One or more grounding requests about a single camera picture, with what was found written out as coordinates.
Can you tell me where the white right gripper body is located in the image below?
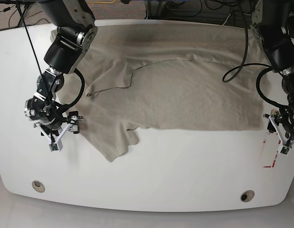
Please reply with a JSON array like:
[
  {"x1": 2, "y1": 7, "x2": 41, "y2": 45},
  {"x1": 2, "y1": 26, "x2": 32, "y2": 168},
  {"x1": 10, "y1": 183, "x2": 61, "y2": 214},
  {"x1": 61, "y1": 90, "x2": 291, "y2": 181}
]
[{"x1": 33, "y1": 116, "x2": 83, "y2": 152}]

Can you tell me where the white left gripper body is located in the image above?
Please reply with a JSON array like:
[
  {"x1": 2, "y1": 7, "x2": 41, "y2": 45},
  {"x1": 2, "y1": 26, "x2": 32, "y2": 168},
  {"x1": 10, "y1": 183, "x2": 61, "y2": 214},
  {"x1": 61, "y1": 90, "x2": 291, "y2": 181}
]
[{"x1": 263, "y1": 114, "x2": 294, "y2": 156}]

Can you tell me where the beige t-shirt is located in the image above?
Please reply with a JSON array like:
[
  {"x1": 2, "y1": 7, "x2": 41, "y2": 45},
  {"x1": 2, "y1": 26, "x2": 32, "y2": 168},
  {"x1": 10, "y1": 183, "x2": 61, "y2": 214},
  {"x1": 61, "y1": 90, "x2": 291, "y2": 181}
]
[{"x1": 49, "y1": 22, "x2": 273, "y2": 163}]

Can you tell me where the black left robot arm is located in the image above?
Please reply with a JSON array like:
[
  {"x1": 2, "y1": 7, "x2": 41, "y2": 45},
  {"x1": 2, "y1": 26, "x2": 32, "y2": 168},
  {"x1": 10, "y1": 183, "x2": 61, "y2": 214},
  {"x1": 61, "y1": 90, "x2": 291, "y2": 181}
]
[{"x1": 251, "y1": 0, "x2": 294, "y2": 155}]

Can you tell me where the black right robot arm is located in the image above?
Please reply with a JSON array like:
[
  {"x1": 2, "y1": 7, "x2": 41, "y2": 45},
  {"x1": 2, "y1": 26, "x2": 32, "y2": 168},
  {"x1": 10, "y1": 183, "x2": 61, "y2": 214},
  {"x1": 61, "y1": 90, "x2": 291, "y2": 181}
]
[{"x1": 25, "y1": 0, "x2": 98, "y2": 151}]

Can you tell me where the red tape marking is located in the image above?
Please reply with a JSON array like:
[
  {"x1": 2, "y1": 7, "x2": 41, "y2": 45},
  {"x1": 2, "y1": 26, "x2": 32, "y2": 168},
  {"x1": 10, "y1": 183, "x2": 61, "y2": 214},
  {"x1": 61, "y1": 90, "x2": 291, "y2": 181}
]
[{"x1": 260, "y1": 137, "x2": 281, "y2": 168}]

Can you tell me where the left table grommet hole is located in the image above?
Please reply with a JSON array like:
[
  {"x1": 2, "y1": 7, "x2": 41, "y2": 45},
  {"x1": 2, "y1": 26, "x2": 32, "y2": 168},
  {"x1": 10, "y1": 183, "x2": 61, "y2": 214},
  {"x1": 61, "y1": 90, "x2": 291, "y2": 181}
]
[{"x1": 32, "y1": 180, "x2": 45, "y2": 193}]

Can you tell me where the table grommet hole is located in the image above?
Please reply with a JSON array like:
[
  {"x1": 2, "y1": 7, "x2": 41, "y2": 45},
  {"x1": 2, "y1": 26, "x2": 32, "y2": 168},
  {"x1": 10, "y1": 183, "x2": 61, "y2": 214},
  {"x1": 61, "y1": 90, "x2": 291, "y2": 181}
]
[
  {"x1": 32, "y1": 180, "x2": 45, "y2": 193},
  {"x1": 240, "y1": 190, "x2": 255, "y2": 202}
]

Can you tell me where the right table grommet hole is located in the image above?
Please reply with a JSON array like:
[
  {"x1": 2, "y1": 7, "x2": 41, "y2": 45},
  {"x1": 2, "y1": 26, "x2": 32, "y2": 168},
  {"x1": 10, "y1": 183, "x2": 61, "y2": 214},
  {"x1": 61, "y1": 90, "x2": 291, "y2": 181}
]
[{"x1": 240, "y1": 190, "x2": 255, "y2": 202}]

